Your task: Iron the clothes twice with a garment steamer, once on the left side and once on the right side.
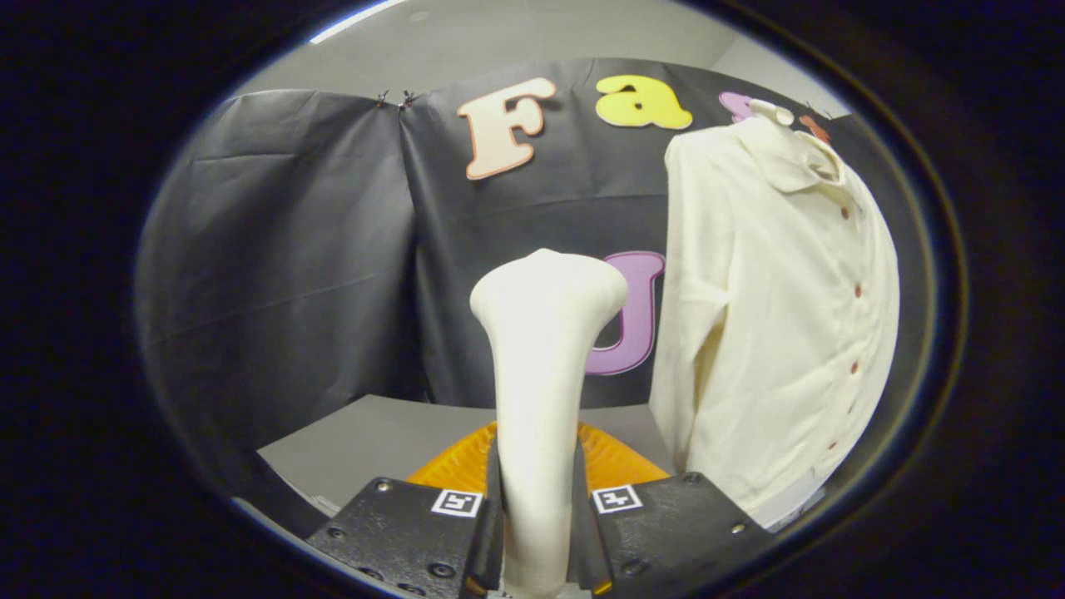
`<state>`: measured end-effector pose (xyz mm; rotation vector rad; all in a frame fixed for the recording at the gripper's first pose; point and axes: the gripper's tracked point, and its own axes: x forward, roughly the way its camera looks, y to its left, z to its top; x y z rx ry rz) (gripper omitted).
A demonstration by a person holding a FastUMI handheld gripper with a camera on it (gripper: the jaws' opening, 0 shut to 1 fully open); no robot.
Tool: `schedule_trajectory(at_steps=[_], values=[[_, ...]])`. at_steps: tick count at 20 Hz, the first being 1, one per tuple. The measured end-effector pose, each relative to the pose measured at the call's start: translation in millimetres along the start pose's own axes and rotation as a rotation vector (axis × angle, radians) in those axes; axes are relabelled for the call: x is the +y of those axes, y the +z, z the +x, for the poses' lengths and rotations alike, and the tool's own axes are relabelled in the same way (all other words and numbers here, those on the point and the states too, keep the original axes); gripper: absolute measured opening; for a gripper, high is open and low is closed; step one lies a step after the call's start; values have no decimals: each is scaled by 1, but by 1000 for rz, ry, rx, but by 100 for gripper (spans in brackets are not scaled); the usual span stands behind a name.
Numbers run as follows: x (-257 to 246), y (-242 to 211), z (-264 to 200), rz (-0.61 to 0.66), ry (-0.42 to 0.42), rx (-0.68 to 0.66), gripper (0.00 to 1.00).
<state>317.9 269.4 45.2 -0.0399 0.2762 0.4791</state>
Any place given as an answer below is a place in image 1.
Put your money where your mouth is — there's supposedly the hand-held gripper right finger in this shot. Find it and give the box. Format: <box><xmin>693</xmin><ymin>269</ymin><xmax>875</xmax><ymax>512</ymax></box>
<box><xmin>574</xmin><ymin>421</ymin><xmax>775</xmax><ymax>597</ymax></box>

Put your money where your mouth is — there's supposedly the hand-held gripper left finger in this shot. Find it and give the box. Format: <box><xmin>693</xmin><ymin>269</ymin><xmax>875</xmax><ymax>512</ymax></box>
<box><xmin>305</xmin><ymin>421</ymin><xmax>505</xmax><ymax>598</ymax></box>

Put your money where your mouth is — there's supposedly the white garment steamer head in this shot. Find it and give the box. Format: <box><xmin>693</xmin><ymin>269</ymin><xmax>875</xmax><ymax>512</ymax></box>
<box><xmin>469</xmin><ymin>248</ymin><xmax>630</xmax><ymax>599</ymax></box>

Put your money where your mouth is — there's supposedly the cream button-up shirt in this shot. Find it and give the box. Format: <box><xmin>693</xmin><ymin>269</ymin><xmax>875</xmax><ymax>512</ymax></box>
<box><xmin>649</xmin><ymin>112</ymin><xmax>901</xmax><ymax>521</ymax></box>

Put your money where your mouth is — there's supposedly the white clothes hanger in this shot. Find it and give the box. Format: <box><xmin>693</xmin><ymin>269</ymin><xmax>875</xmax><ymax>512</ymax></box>
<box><xmin>746</xmin><ymin>98</ymin><xmax>795</xmax><ymax>127</ymax></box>

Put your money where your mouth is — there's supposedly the grey drawer cabinet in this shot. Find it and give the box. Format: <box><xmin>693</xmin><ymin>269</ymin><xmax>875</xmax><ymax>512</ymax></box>
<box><xmin>256</xmin><ymin>394</ymin><xmax>675</xmax><ymax>521</ymax></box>

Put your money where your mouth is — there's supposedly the black backdrop cloth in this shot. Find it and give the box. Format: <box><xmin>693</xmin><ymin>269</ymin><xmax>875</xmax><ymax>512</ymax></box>
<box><xmin>136</xmin><ymin>57</ymin><xmax>933</xmax><ymax>500</ymax></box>

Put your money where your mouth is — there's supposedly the ceiling light panel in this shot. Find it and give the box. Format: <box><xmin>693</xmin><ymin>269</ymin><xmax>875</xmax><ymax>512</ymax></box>
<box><xmin>310</xmin><ymin>0</ymin><xmax>409</xmax><ymax>44</ymax></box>

